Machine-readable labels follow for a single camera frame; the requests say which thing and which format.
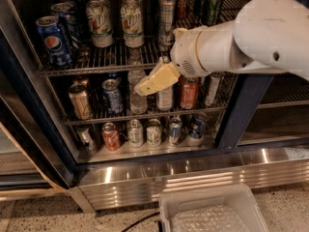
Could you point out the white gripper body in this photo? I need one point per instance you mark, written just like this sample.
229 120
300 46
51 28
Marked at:
185 52

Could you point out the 7up can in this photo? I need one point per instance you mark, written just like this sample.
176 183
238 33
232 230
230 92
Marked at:
132 22
99 22

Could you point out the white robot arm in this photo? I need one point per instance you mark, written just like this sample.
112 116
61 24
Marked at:
267 36

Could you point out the orange soda can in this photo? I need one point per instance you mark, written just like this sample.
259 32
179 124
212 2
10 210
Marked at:
189 92

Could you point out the tall silver slim can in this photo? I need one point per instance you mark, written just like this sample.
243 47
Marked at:
166 21

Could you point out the red Coca-Cola can top shelf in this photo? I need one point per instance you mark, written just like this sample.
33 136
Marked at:
182 0

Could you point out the silver red slim can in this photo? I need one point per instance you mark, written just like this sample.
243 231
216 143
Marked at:
214 83

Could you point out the dark green can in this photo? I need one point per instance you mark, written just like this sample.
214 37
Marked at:
211 12

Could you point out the blue can middle shelf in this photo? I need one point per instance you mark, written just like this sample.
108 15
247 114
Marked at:
112 94

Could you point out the white can bottom shelf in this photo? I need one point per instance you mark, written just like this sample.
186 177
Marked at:
154 132

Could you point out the blue Pepsi can bottom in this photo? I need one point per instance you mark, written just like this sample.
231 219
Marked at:
197 125

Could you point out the blue pepsi can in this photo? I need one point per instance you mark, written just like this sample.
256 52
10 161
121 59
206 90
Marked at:
197 125
66 12
55 40

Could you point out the blue silver can bottom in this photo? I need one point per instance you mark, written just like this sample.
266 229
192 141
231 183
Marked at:
175 130

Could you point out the white green can bottom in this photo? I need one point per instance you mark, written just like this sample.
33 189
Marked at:
135 133

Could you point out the red can bottom shelf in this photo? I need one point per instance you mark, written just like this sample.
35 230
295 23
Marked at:
111 136

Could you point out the gold can middle shelf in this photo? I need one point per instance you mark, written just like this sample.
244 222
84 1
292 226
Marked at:
79 98

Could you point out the stainless steel fridge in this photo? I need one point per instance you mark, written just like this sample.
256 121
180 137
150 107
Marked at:
255 142

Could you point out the silver can bottom left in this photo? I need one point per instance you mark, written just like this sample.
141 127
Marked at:
83 132

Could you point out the front blue Pepsi can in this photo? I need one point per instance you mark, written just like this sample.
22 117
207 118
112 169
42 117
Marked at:
55 40

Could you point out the white label bottle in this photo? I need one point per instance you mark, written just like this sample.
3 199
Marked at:
164 97

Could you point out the clear water bottle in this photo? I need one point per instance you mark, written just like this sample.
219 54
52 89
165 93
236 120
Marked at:
138 104

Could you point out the white plastic bin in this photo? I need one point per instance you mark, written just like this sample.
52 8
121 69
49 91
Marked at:
238 197

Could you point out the bubble wrap sheet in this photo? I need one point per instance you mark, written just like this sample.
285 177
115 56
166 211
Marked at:
217 218

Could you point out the top wire shelf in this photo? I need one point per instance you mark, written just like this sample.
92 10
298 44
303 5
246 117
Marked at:
114 58

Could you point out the wire shelf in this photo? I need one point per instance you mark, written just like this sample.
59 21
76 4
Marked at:
114 58
62 81

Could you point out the middle wire shelf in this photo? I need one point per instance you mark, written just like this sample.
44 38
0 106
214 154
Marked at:
62 81

